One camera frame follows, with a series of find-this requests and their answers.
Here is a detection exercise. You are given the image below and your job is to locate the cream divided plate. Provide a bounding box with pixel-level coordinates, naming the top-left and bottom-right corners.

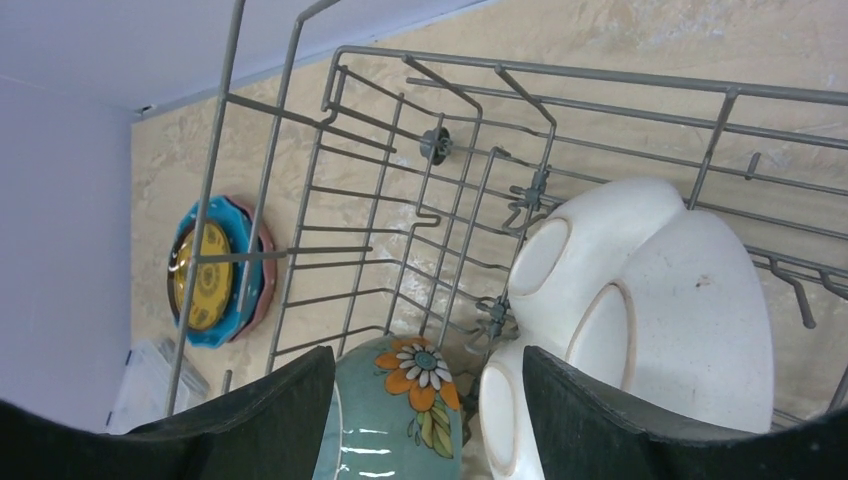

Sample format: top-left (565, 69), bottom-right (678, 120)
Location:
top-left (479, 177), bottom-right (775, 479)

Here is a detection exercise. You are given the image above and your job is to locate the clear plastic tray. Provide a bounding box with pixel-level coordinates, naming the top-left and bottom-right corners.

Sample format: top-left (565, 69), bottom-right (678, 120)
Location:
top-left (105, 337), bottom-right (209, 435)

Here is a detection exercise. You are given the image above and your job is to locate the grey wire dish rack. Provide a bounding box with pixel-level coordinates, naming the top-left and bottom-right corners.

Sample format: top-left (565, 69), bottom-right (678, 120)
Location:
top-left (201, 1), bottom-right (847, 424)

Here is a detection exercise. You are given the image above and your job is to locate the teal blue plate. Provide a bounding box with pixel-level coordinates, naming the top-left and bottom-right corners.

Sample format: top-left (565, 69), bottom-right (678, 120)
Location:
top-left (166, 195), bottom-right (263, 349)

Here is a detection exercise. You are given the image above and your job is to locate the yellow patterned plate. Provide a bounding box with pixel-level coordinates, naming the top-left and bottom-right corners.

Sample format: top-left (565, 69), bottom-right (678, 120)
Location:
top-left (166, 221), bottom-right (234, 332)

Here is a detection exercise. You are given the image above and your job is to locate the white scalloped teal bowl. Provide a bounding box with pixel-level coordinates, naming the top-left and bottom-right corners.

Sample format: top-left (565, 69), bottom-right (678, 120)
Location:
top-left (313, 335), bottom-right (463, 479)

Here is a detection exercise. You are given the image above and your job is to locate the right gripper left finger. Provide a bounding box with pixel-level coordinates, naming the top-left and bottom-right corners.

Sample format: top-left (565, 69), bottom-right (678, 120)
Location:
top-left (1, 346), bottom-right (335, 479)

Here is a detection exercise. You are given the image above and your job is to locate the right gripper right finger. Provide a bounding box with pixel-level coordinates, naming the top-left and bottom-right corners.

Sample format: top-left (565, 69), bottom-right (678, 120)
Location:
top-left (523, 346), bottom-right (847, 479)

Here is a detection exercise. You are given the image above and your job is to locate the pink scalloped plate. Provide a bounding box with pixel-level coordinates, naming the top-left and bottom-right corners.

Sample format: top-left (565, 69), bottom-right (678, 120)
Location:
top-left (224, 195), bottom-right (278, 343)

